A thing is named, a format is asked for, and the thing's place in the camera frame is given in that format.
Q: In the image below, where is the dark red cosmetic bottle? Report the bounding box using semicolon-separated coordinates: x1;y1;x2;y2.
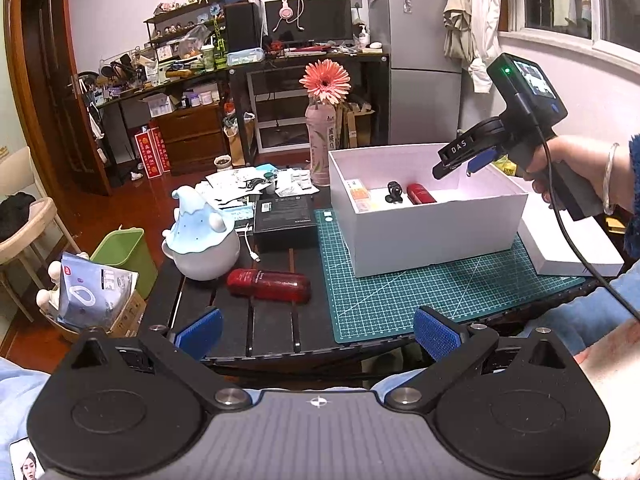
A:
226;269;311;304

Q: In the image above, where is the white box lid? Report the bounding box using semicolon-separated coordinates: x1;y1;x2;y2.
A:
511;177;624;278

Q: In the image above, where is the person right hand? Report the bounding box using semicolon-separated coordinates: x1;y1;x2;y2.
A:
548;136;632;213

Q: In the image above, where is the green cutting mat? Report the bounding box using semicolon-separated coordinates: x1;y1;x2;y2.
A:
314;209;585;344

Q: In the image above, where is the blue white plastic bag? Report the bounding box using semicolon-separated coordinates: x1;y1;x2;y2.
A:
58;252;138;330

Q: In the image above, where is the blue white ceramic humidifier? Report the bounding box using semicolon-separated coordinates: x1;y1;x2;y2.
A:
160;185;240;282

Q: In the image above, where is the white curtain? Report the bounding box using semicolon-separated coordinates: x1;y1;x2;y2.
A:
442;0;502;94

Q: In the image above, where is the green trash bin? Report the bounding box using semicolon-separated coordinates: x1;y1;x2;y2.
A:
90;228;158;299

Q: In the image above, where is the white storage box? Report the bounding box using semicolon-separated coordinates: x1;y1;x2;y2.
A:
329;143;527;278

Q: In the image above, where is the silver refrigerator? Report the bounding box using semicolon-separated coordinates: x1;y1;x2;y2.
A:
368;0;462;144

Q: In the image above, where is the black hair claw clip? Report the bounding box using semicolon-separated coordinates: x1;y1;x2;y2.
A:
385;181;404;204

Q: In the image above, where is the black product box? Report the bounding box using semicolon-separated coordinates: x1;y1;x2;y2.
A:
253;195;316;234

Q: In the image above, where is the stack of papers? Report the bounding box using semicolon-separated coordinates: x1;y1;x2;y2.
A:
196;164;319;208

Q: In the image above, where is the orange white medicine box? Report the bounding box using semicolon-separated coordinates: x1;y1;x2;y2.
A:
345;179;373;212

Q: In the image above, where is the smartphone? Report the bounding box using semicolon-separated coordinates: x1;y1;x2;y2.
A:
9;438;44;480

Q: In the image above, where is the small ceramic pot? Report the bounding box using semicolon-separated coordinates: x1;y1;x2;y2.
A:
214;155;233;171

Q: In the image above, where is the pink gerbera flower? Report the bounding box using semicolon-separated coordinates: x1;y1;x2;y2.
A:
299;58;352;106

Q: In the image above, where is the red sign box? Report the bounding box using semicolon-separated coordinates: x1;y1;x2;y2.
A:
134;127;170;179

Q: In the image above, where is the pink tea bottle vase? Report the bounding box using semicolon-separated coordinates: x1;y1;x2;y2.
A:
305;101;335;188

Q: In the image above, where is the black computer monitor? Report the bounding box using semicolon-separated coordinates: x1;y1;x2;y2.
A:
265;0;352;46

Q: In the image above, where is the beige chair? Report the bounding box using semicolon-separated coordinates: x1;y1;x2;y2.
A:
1;146;81;323

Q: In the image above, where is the black desk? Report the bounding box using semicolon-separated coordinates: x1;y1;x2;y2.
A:
100;52;390;148

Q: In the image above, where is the white drawer unit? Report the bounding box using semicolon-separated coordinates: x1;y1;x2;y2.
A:
246;66;309;154

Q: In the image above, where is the white usb cable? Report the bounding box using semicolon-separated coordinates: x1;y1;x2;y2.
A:
242;226;263;264

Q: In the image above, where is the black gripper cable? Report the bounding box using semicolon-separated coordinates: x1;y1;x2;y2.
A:
524;104;640;322

